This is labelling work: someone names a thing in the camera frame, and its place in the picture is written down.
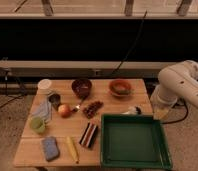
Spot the dark grape bunch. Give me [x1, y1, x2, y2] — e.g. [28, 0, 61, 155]
[83, 101, 103, 119]

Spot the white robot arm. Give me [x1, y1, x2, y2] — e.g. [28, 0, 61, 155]
[150, 60, 198, 120]

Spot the white round cup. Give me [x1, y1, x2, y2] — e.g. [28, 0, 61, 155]
[37, 79, 52, 95]

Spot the green plastic cup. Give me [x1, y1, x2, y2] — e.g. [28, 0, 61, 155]
[29, 117, 45, 134]

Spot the dark red bowl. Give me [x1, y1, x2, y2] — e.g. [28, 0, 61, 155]
[71, 78, 92, 99]

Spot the orange bowl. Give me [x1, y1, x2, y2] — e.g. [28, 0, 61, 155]
[109, 79, 132, 97]

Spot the metal spoon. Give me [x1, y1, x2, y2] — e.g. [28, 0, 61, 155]
[72, 98, 86, 113]

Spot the red yellow apple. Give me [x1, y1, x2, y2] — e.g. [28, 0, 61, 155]
[58, 104, 72, 118]

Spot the white black small toy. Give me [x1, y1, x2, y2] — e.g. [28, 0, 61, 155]
[125, 106, 141, 115]

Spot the grey blue cloth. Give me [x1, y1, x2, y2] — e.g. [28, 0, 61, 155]
[31, 99, 52, 123]

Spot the yellow corn cob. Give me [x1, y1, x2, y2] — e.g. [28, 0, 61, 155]
[66, 137, 79, 163]

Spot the green plastic tray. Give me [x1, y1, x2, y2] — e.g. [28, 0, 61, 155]
[100, 114, 173, 171]

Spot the blue sponge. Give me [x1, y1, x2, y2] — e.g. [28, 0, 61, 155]
[42, 137, 60, 161]

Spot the black hanging cable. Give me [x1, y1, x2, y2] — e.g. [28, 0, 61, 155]
[110, 9, 148, 77]

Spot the black floor cable right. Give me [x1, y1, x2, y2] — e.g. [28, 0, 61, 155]
[161, 99, 190, 125]

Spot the black floor cable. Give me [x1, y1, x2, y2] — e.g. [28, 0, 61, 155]
[0, 68, 28, 110]
[161, 99, 190, 125]

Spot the black floor cable left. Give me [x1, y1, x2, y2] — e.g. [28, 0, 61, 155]
[0, 68, 28, 110]

